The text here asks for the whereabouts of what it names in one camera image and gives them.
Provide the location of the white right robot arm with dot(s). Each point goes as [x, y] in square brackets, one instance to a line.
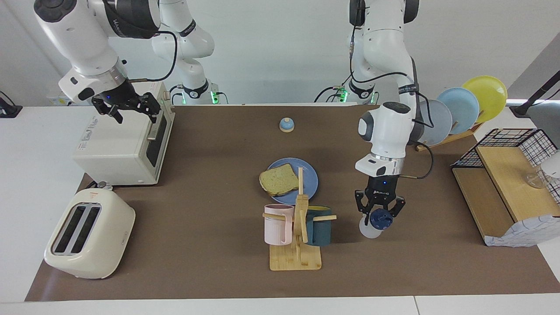
[74, 35]

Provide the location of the teal mug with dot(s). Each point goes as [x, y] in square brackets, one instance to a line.
[319, 229]

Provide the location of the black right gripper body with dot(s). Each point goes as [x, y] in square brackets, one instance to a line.
[118, 98]

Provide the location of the white power strip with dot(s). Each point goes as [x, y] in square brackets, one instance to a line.
[52, 101]

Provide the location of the cream two-slot toaster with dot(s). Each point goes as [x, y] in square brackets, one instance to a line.
[105, 245]

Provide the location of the translucent seasoning bottle navy cap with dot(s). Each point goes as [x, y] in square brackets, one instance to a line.
[379, 218]

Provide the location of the black camera stand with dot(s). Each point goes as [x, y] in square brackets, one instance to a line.
[531, 100]

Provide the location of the grey round plate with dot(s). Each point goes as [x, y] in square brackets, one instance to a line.
[441, 127]

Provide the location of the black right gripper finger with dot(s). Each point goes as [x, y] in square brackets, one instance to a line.
[104, 108]
[151, 107]

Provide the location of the light blue round plate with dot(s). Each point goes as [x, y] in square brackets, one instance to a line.
[463, 107]

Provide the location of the black clamp base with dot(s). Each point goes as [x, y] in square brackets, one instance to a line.
[8, 110]

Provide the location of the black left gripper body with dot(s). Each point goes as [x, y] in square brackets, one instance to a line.
[380, 189]

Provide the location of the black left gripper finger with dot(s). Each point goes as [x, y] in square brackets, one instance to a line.
[397, 206]
[363, 203]

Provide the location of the wooden two-tier shelf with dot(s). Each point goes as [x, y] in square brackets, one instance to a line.
[507, 183]

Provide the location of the pink mug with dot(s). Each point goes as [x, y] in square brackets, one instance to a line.
[275, 227]

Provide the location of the small blue call bell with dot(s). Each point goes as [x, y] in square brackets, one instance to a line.
[286, 126]

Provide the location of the brown table mat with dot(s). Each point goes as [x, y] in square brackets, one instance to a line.
[197, 218]

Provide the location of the white toaster oven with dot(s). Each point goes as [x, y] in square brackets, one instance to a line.
[98, 173]

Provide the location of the wooden mug tree stand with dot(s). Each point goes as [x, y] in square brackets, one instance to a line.
[295, 260]

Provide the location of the yellow round plate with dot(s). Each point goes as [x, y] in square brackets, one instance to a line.
[490, 94]

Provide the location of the white rounded object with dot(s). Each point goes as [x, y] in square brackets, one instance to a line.
[552, 165]

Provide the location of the wooden plate rack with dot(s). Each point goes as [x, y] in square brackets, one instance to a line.
[450, 139]

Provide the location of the clear drinking glass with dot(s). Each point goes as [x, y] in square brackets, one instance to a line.
[536, 180]

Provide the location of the white checked cloth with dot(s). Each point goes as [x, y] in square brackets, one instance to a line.
[525, 232]

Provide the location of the toasted bread slice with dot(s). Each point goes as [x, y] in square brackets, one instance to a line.
[278, 180]

